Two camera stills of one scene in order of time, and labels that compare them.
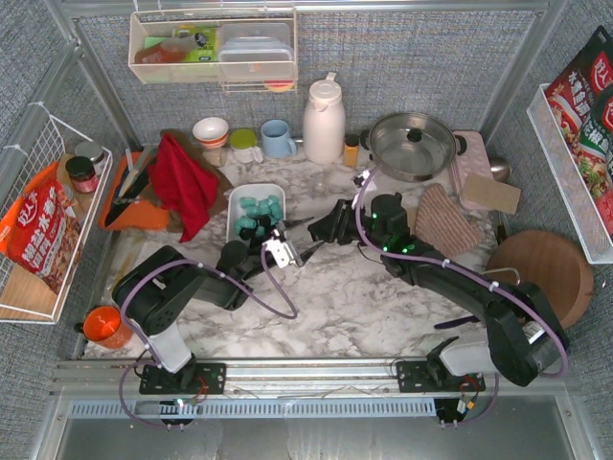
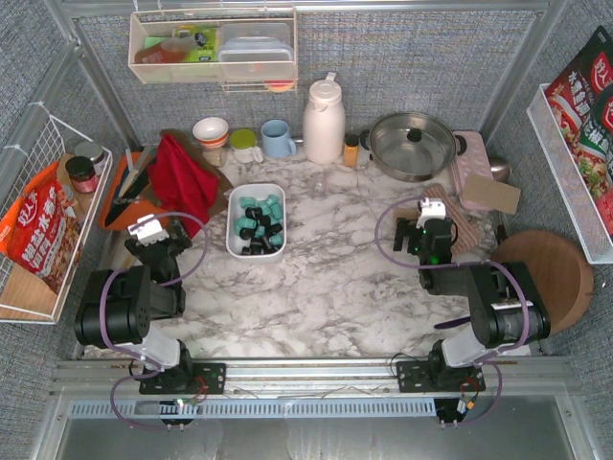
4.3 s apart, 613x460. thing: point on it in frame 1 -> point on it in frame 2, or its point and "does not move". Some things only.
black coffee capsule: (263, 220) -> (254, 213)
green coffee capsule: (246, 201) does not move
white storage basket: (249, 191) does not move
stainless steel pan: (413, 147) does not move
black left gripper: (267, 235) -> (174, 235)
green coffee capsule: (244, 222) does not move
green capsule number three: (276, 210) does not move
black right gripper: (341, 221) -> (404, 232)
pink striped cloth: (441, 223) does not move
